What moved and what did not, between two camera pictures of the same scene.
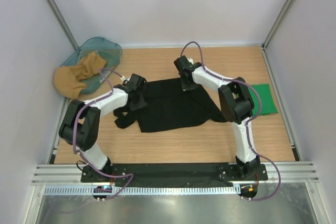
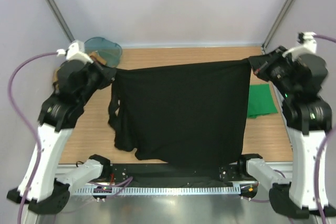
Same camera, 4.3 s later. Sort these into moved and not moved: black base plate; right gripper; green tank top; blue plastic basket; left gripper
Moved: left gripper; right gripper
Not moved: green tank top; blue plastic basket; black base plate
